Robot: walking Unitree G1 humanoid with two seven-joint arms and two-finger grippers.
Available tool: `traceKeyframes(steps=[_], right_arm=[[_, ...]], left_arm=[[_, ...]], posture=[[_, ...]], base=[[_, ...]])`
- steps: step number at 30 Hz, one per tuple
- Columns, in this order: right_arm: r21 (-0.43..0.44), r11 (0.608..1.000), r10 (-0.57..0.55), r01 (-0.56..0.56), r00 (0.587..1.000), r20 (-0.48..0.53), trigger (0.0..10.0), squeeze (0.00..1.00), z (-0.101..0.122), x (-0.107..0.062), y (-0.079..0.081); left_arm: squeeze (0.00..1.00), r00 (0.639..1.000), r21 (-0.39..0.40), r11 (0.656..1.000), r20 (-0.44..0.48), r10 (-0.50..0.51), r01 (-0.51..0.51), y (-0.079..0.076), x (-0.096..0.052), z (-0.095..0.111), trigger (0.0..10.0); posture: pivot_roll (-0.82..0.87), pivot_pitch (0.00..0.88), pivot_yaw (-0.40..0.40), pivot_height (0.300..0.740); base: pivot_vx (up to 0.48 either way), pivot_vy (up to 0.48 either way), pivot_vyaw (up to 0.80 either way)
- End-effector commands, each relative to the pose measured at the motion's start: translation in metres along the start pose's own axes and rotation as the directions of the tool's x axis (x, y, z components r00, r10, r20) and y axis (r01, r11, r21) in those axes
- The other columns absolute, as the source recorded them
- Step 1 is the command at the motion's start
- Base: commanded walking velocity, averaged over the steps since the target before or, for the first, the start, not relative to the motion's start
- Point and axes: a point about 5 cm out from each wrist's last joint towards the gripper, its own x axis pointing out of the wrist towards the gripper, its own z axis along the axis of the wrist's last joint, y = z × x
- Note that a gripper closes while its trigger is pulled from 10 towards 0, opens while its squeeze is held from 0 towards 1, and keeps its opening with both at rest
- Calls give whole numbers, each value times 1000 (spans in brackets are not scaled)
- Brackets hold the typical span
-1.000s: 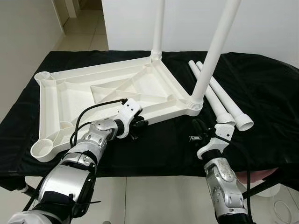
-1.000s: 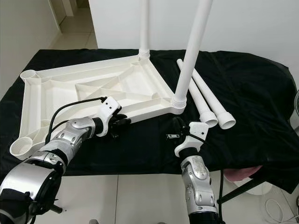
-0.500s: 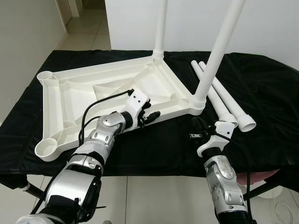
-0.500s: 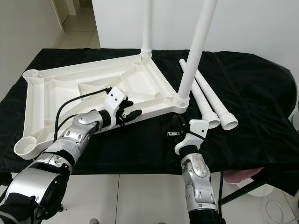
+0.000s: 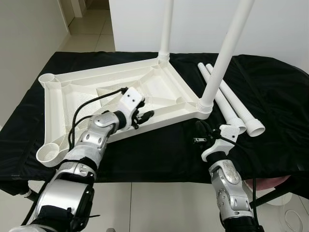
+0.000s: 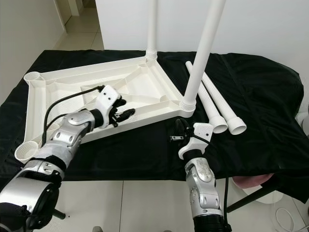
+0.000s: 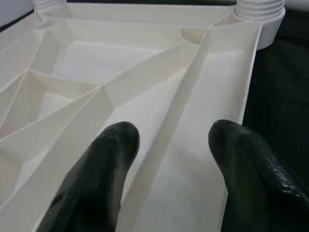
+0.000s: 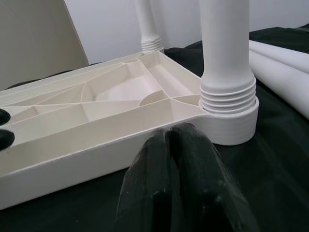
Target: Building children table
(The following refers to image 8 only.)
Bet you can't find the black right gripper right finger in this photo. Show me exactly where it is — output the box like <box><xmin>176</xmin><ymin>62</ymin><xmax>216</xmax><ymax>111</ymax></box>
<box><xmin>166</xmin><ymin>123</ymin><xmax>260</xmax><ymax>232</ymax></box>

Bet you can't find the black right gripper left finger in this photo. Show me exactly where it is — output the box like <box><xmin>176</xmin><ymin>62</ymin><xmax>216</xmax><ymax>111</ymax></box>
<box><xmin>114</xmin><ymin>129</ymin><xmax>181</xmax><ymax>232</ymax></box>

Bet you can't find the white plastic table top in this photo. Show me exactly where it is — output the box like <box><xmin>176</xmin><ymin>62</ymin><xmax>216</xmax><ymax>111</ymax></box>
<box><xmin>0</xmin><ymin>52</ymin><xmax>260</xmax><ymax>211</ymax></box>

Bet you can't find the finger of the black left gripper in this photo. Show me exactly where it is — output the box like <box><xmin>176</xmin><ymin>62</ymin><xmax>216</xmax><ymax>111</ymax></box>
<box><xmin>0</xmin><ymin>130</ymin><xmax>15</xmax><ymax>152</ymax></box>
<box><xmin>0</xmin><ymin>108</ymin><xmax>12</xmax><ymax>126</ymax></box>

